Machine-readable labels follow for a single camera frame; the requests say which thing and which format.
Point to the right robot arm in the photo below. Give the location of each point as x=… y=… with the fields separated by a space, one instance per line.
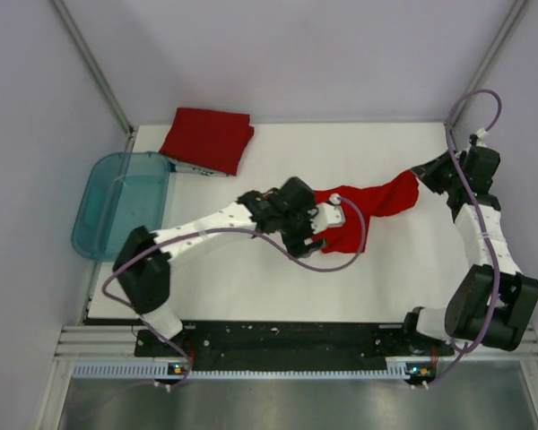
x=495 y=300

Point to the bright red t-shirt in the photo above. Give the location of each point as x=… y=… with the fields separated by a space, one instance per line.
x=379 y=201

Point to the left aluminium corner post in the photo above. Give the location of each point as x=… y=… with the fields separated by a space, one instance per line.
x=91 y=65

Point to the aluminium corner post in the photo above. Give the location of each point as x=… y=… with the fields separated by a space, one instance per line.
x=507 y=28
x=91 y=65

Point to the grey slotted cable duct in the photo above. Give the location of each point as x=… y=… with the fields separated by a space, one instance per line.
x=107 y=370

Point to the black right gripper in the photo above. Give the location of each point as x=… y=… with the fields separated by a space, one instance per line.
x=429 y=171

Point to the dark red folded t-shirt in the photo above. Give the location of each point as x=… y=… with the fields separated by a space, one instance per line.
x=208 y=138

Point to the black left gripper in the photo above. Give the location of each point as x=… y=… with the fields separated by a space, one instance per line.
x=295 y=244

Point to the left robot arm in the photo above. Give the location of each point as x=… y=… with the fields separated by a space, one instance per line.
x=147 y=259

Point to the translucent blue plastic bin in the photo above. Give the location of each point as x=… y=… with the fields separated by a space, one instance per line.
x=125 y=190

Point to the white blue folded t-shirt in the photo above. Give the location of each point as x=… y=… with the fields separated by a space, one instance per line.
x=181 y=167

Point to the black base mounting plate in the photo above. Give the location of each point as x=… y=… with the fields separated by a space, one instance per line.
x=298 y=346

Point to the right aluminium corner post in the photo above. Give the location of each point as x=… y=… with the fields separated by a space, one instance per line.
x=507 y=28

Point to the aluminium frame rail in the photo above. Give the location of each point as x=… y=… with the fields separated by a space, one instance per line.
x=119 y=342

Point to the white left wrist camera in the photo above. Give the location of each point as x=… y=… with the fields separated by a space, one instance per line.
x=329 y=214

